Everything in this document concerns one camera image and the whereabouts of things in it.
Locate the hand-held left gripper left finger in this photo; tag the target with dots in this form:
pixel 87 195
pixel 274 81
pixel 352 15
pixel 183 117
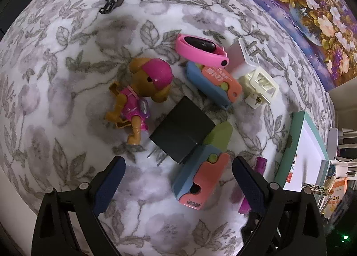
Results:
pixel 108 186

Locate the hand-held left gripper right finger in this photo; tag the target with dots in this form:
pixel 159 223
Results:
pixel 249 186

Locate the blue orange toy knife green blade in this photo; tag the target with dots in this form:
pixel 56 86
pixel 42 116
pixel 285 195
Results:
pixel 200 172

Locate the teal box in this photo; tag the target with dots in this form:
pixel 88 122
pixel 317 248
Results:
pixel 306 150

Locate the white plug adapter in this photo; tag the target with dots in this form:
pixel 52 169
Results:
pixel 252 52

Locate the purple cylinder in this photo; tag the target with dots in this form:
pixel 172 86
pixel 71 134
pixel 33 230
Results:
pixel 259 165

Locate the black charger plug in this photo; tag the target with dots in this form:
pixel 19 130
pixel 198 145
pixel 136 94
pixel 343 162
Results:
pixel 181 130

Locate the orange package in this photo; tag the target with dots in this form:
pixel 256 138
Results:
pixel 337 194

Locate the cream plug adapter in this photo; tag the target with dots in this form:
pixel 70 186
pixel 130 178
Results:
pixel 260 86

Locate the brown toy dog pink cap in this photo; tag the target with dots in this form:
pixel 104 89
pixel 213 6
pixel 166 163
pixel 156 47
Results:
pixel 146 83

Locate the pink fitness band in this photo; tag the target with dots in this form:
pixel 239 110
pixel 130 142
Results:
pixel 203 54

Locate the flower painting canvas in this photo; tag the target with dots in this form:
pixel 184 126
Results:
pixel 306 8

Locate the white wall device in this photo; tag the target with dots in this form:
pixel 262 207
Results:
pixel 332 144

